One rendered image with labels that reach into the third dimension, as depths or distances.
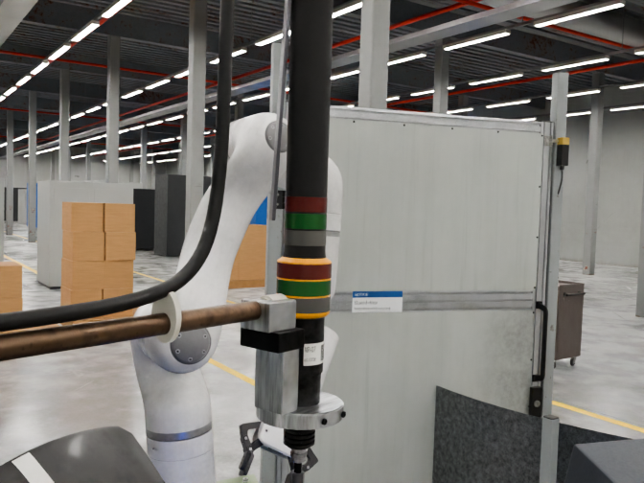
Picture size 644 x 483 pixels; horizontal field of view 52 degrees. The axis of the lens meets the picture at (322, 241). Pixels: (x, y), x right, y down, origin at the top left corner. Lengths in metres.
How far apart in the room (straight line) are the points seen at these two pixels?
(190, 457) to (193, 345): 0.22
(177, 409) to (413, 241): 1.50
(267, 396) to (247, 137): 0.73
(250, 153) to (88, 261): 7.57
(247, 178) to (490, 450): 1.61
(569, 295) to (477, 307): 4.68
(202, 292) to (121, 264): 7.66
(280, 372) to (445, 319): 2.14
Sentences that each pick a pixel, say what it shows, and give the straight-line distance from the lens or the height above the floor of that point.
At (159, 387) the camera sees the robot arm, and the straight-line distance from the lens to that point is 1.26.
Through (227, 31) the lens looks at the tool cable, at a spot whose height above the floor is 1.74.
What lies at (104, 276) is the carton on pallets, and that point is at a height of 0.66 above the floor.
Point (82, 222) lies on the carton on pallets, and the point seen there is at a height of 1.34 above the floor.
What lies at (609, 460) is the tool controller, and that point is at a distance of 1.19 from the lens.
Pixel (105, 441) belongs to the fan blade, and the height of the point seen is 1.42.
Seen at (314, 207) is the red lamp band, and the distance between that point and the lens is 0.51.
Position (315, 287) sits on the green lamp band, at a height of 1.57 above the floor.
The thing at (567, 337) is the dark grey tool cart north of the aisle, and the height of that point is 0.33.
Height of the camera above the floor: 1.63
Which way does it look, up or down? 3 degrees down
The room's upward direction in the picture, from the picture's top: 2 degrees clockwise
